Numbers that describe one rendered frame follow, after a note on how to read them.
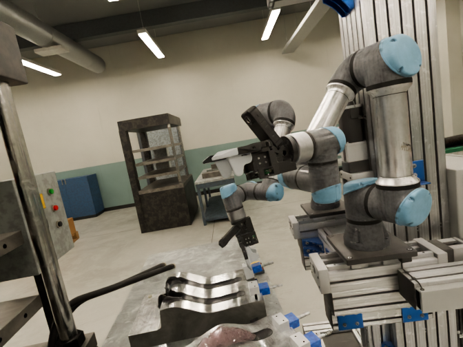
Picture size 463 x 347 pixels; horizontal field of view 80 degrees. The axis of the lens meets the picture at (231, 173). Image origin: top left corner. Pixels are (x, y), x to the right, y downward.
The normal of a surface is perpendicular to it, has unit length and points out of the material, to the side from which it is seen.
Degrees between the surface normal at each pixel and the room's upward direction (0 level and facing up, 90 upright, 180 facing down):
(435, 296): 90
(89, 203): 90
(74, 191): 90
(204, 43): 90
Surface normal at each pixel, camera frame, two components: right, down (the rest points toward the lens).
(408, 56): 0.36, -0.07
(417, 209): 0.41, 0.19
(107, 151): 0.02, 0.14
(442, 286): -0.17, -0.98
